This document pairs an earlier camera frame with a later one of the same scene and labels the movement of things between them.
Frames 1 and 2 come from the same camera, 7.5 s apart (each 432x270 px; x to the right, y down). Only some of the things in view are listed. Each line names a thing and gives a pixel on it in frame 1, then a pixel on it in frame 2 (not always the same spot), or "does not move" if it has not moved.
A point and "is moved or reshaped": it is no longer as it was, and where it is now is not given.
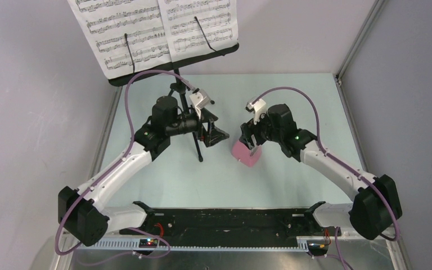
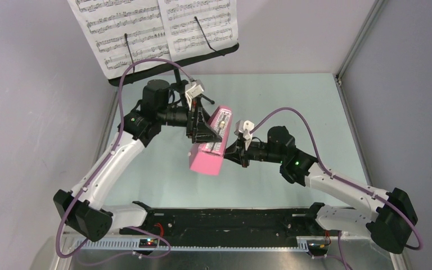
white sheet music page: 217,19 does not move
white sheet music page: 105,23 does not move
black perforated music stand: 177,86 does not move
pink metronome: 242,152 is moved or reshaped
